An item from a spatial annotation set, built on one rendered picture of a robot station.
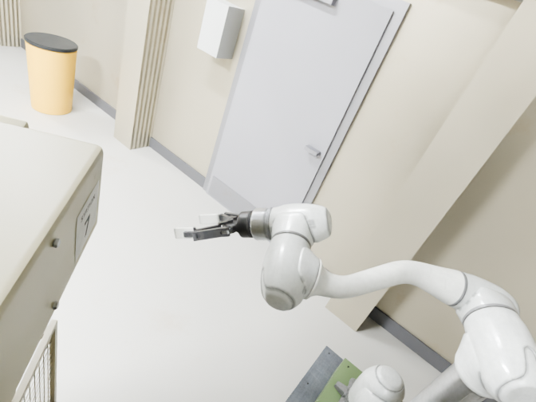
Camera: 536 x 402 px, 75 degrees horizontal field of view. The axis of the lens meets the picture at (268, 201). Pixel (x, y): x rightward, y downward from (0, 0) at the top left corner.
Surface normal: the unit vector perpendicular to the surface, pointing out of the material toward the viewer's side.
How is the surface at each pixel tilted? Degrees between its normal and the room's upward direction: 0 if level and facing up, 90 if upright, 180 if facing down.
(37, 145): 0
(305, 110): 90
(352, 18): 90
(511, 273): 90
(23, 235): 0
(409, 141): 90
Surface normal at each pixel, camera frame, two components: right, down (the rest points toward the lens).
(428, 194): -0.57, 0.28
